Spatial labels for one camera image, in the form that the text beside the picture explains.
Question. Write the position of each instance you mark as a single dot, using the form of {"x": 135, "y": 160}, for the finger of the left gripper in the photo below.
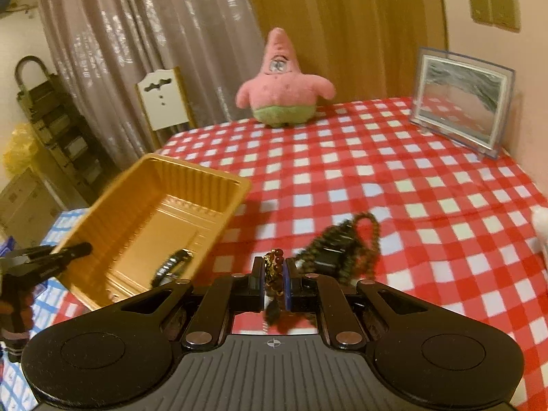
{"x": 41, "y": 269}
{"x": 22, "y": 256}

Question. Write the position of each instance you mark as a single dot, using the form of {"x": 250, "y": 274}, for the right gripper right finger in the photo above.
{"x": 322, "y": 296}

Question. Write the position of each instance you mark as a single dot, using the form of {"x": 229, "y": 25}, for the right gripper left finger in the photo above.
{"x": 227, "y": 296}

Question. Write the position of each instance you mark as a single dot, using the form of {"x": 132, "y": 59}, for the orange plastic tray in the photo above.
{"x": 157, "y": 207}

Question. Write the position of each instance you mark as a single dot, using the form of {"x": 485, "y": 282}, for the blue carton box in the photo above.
{"x": 7, "y": 246}

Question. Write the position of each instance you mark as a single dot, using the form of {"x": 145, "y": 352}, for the cardboard box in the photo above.
{"x": 28, "y": 210}

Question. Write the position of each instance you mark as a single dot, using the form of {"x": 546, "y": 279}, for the yellow plastic bag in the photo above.
{"x": 21, "y": 149}

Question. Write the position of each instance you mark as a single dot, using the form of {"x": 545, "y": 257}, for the red white checkered tablecloth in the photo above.
{"x": 455, "y": 229}

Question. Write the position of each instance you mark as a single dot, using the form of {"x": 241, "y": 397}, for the black folding ladder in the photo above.
{"x": 64, "y": 132}

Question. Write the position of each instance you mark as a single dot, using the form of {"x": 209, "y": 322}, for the pink starfish plush toy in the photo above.
{"x": 281, "y": 94}

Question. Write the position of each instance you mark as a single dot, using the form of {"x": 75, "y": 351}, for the white wooden chair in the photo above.
{"x": 164, "y": 102}

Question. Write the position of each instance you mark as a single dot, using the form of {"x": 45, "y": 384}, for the grey patterned curtain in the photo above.
{"x": 103, "y": 48}

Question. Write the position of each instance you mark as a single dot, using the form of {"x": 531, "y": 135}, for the framed sand picture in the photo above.
{"x": 465, "y": 99}

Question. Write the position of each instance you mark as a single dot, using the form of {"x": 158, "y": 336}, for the wooden door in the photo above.
{"x": 367, "y": 48}

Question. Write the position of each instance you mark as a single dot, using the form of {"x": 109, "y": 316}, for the double wall socket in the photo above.
{"x": 503, "y": 14}

